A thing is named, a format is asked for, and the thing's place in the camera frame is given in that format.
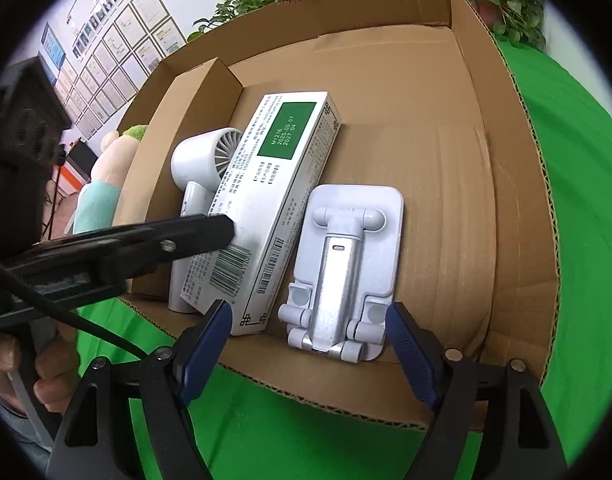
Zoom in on plush toy with green top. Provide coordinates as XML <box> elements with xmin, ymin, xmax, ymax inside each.
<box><xmin>72</xmin><ymin>123</ymin><xmax>150</xmax><ymax>236</ymax></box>

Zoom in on wall of framed certificates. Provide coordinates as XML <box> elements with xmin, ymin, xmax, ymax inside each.
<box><xmin>51</xmin><ymin>0</ymin><xmax>188</xmax><ymax>142</ymax></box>

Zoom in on black cabinet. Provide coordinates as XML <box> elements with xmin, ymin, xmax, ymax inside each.
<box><xmin>58</xmin><ymin>137</ymin><xmax>102</xmax><ymax>197</ymax></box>

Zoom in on green leafy plant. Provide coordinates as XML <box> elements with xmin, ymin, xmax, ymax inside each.
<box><xmin>186</xmin><ymin>0</ymin><xmax>314</xmax><ymax>45</ymax></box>

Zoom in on grey strap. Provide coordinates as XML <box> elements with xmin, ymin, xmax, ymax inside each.
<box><xmin>5</xmin><ymin>369</ymin><xmax>55</xmax><ymax>454</ymax></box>

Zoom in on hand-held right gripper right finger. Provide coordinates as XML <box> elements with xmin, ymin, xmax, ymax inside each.
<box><xmin>384</xmin><ymin>301</ymin><xmax>569</xmax><ymax>480</ymax></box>

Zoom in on person's left hand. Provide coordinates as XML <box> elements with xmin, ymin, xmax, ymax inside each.
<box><xmin>0</xmin><ymin>332</ymin><xmax>82</xmax><ymax>413</ymax></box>

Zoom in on white long box green label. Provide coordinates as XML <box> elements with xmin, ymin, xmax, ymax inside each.
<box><xmin>183</xmin><ymin>91</ymin><xmax>343</xmax><ymax>337</ymax></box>

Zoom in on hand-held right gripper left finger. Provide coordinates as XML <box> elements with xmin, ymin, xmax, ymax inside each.
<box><xmin>46</xmin><ymin>299</ymin><xmax>234</xmax><ymax>480</ymax></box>

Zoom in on white phone stand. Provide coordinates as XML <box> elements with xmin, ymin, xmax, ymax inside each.
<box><xmin>277</xmin><ymin>184</ymin><xmax>405</xmax><ymax>364</ymax></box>

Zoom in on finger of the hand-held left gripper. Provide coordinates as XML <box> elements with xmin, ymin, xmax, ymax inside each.
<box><xmin>33</xmin><ymin>214</ymin><xmax>237</xmax><ymax>283</ymax></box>

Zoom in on blue framed wall notice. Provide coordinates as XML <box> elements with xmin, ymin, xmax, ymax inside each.
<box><xmin>39</xmin><ymin>22</ymin><xmax>68</xmax><ymax>84</ymax></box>

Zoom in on white handheld fan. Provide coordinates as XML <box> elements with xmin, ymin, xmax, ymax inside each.
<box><xmin>167</xmin><ymin>127</ymin><xmax>245</xmax><ymax>314</ymax></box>

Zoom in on large cardboard box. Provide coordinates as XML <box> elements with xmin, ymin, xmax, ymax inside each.
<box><xmin>111</xmin><ymin>0</ymin><xmax>563</xmax><ymax>433</ymax></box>

